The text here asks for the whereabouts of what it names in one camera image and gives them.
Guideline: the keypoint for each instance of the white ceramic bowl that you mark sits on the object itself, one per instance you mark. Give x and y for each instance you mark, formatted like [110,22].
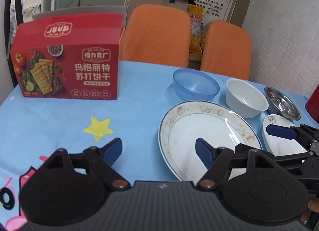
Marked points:
[244,99]

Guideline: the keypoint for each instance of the red cracker cardboard box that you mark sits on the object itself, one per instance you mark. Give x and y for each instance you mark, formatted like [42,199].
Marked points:
[74,56]

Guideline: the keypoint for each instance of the orange chair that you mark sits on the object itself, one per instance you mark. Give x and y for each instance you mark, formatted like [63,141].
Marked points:
[158,35]
[227,51]

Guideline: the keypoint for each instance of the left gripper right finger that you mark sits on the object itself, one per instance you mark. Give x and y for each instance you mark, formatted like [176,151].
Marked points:
[207,153]

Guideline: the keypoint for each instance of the white oval flower plate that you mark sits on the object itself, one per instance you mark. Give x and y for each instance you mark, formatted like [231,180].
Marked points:
[279,146]

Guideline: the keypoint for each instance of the floral rim white plate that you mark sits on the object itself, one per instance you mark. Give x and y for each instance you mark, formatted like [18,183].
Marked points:
[184,123]

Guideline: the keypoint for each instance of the blue translucent plastic bowl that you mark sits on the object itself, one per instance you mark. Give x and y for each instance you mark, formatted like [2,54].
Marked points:
[191,84]

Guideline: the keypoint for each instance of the red thermos flask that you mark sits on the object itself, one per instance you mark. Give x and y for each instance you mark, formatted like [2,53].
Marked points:
[312,105]

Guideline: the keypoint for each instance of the left orange chair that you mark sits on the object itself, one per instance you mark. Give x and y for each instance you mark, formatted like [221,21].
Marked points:
[158,35]

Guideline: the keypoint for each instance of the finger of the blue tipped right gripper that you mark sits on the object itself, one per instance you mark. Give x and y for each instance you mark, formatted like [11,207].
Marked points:
[281,132]

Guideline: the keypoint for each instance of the brown cardboard box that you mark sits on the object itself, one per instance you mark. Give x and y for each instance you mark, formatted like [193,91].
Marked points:
[178,4]

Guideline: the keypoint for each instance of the right orange chair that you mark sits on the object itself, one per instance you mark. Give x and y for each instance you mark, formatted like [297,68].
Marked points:
[227,51]

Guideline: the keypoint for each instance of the stainless steel bowl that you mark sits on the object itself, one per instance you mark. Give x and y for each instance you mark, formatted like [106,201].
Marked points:
[280,104]

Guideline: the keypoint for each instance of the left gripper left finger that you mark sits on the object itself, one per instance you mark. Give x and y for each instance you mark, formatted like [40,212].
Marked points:
[109,153]

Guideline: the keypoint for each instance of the blue cartoon tablecloth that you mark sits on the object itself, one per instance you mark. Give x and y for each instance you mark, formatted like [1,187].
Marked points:
[33,128]

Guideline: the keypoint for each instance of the yellow snack bag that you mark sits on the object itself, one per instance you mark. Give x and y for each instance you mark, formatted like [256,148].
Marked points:
[196,15]

